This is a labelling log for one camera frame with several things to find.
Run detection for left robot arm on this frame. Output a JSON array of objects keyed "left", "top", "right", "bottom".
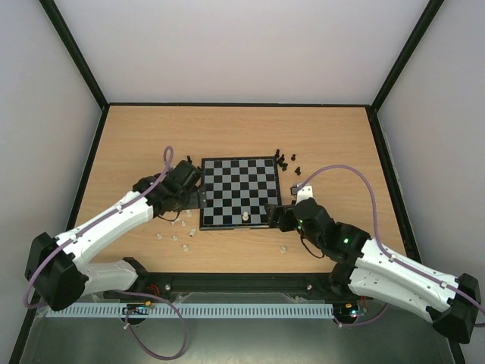
[{"left": 25, "top": 161, "right": 202, "bottom": 311}]

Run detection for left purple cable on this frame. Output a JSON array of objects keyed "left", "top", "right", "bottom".
[{"left": 23, "top": 146, "right": 188, "bottom": 359}]

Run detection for black and silver chessboard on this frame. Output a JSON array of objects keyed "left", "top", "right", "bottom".
[{"left": 199, "top": 156, "right": 281, "bottom": 231}]

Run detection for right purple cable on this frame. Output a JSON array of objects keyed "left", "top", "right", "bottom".
[{"left": 297, "top": 164, "right": 485, "bottom": 329}]

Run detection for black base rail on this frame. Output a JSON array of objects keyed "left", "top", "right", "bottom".
[{"left": 148, "top": 273, "right": 332, "bottom": 294}]

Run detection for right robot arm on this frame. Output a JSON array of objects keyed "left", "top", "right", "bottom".
[{"left": 264, "top": 198, "right": 480, "bottom": 344}]

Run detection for purple cable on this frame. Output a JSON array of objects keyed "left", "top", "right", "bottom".
[
  {"left": 23, "top": 146, "right": 188, "bottom": 359},
  {"left": 297, "top": 164, "right": 485, "bottom": 329}
]

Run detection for black enclosure frame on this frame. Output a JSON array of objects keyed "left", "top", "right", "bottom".
[{"left": 7, "top": 0, "right": 467, "bottom": 364}]

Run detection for white slotted cable duct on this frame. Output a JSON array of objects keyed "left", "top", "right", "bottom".
[{"left": 45, "top": 303, "right": 334, "bottom": 319}]

